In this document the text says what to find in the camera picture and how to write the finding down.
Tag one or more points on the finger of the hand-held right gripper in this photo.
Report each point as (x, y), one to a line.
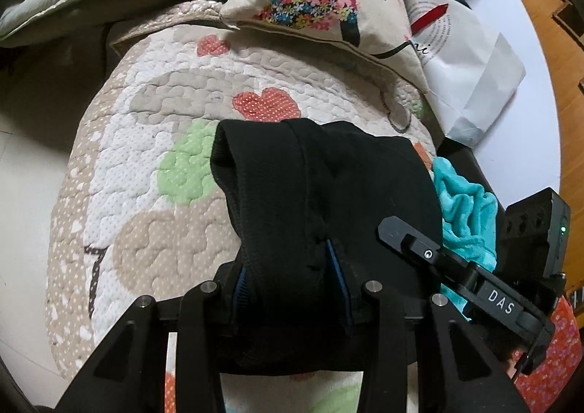
(419, 248)

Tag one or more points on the red floral cloth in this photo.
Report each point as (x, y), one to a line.
(561, 358)

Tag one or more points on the black pants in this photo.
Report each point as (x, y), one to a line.
(319, 194)

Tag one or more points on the quilted patterned bed cover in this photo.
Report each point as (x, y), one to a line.
(137, 235)

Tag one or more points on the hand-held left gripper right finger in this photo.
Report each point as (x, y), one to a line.
(383, 326)

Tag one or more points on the white paper bag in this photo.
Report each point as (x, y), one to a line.
(465, 70)

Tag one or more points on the teal and white fleece blanket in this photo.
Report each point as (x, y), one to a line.
(461, 203)

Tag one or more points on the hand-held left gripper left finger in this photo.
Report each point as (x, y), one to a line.
(200, 326)

